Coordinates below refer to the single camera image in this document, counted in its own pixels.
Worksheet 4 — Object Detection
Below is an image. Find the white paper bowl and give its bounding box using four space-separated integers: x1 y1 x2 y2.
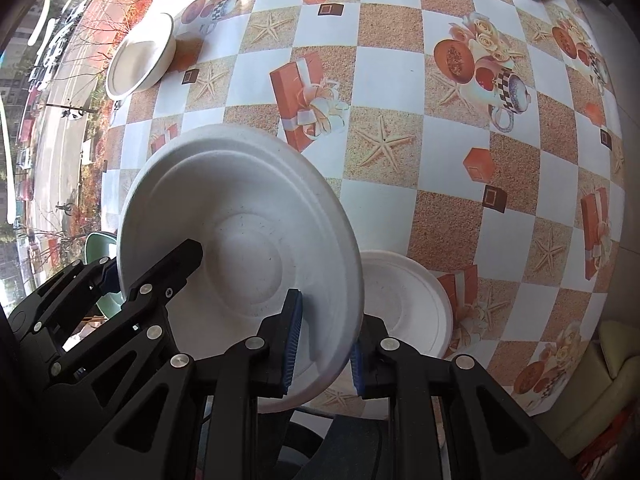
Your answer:
105 12 176 101
117 124 363 413
360 250 454 358

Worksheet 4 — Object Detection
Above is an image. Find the cream cushioned seat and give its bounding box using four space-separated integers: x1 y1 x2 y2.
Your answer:
535 320 639 458

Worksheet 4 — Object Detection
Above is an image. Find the green square plate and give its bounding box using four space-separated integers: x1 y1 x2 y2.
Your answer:
84 232 125 318

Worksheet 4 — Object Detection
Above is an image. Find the checkered floral tablecloth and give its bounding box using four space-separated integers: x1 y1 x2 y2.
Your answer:
100 0 625 415

